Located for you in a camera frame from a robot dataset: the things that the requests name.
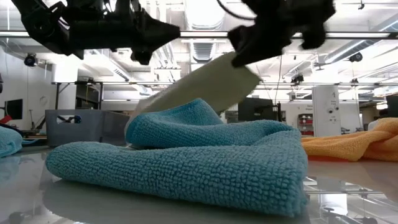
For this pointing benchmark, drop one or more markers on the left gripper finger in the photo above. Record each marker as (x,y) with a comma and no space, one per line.
(158,31)

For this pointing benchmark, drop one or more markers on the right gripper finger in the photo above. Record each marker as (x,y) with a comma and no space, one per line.
(255,46)

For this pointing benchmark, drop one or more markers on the green microfiber towel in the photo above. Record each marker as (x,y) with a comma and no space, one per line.
(202,87)

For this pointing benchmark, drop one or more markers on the orange microfiber towel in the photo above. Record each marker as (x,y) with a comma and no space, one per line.
(357,143)

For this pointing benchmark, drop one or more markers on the black ceiling spotlight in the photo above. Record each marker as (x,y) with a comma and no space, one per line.
(297,79)
(356,57)
(31,59)

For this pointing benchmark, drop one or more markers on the black computer monitor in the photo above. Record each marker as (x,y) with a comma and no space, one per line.
(392,105)
(256,109)

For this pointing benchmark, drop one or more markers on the red parts shelf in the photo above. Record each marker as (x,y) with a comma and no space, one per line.
(305,124)

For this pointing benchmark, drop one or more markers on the white pillar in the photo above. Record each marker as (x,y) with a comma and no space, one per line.
(326,109)

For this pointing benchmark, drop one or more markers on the grey plastic bin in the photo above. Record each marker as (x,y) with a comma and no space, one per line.
(93,127)

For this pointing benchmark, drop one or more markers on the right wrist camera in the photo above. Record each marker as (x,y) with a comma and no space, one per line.
(312,39)

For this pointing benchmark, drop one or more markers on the black overhead frame rail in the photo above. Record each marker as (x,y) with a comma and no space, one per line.
(202,34)

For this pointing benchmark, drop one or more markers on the silver ceiling air duct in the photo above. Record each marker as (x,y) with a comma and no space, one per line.
(203,12)

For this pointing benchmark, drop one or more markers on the black wall screen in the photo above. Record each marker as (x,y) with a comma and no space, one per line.
(14,109)

